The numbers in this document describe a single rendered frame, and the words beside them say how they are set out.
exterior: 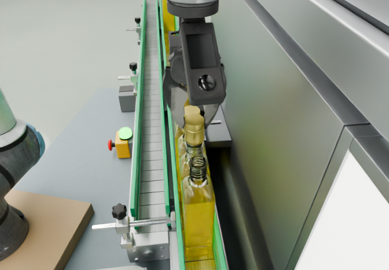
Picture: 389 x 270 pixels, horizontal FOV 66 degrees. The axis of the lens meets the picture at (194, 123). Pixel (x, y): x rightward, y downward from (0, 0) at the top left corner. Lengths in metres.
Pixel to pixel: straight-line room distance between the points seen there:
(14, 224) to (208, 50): 0.66
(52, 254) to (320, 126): 0.70
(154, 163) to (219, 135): 0.23
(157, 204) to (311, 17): 0.56
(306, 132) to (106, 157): 0.82
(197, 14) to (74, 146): 0.86
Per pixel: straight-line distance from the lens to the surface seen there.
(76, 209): 0.92
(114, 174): 1.03
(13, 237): 0.89
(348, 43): 0.32
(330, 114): 0.33
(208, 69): 0.39
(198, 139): 0.52
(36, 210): 0.96
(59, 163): 1.13
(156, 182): 0.81
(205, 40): 0.41
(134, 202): 0.67
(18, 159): 0.84
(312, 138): 0.37
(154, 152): 0.89
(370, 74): 0.29
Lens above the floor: 1.50
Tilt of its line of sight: 39 degrees down
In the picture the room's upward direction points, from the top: straight up
